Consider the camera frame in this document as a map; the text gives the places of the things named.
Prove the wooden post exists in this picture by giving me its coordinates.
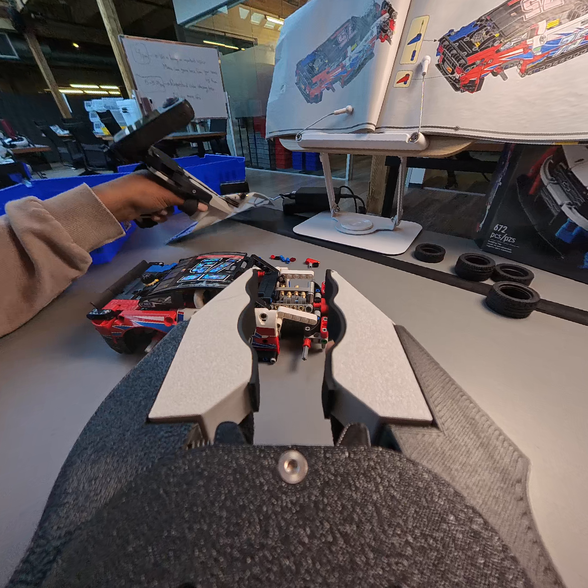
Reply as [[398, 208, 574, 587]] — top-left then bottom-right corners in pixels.
[[94, 0, 134, 97], [23, 32, 72, 120], [367, 154, 391, 217]]

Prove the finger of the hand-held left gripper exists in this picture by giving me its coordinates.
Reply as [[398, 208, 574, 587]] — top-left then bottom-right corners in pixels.
[[193, 209, 232, 232], [209, 193, 251, 212]]

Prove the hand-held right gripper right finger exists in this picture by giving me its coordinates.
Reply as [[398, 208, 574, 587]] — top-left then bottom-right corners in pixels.
[[322, 269, 434, 443]]

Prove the black power cable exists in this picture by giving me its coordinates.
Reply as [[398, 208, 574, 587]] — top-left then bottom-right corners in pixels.
[[337, 184, 368, 216]]

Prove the person's left hand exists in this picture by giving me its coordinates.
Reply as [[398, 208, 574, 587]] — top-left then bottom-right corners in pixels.
[[92, 171, 209, 229]]

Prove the black power adapter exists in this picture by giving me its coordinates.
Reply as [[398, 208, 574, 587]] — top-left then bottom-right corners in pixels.
[[281, 185, 344, 216]]

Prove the holographic sticker sheet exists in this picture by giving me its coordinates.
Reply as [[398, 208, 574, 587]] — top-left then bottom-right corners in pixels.
[[166, 192, 276, 245]]

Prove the lego instruction booklet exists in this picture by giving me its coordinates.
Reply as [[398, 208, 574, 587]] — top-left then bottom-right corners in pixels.
[[266, 0, 588, 144]]

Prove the dark lego set box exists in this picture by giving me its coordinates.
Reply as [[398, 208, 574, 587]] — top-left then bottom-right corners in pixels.
[[472, 142, 588, 279]]

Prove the blue plastic bin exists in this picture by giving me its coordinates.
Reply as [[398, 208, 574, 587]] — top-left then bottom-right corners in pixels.
[[117, 154, 246, 197], [0, 172, 138, 267]]

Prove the red blue black lego car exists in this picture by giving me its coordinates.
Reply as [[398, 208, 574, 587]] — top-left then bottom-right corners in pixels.
[[86, 251, 332, 364]]

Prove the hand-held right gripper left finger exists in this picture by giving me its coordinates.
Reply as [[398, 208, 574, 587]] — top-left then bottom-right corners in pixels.
[[147, 268, 261, 444]]

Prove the black office chair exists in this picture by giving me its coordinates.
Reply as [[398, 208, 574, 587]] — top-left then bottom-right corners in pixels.
[[34, 119, 115, 175]]

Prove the whiteboard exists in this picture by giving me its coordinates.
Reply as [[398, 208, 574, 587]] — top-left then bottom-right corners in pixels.
[[119, 34, 229, 121]]

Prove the person's left forearm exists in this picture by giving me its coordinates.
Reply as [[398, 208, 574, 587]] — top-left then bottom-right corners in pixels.
[[0, 183, 127, 338]]

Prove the white metal book stand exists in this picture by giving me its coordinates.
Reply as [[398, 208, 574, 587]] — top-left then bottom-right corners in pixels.
[[280, 54, 476, 256]]

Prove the rack of storage bins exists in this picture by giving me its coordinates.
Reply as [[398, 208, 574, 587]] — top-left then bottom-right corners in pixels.
[[236, 117, 322, 173]]

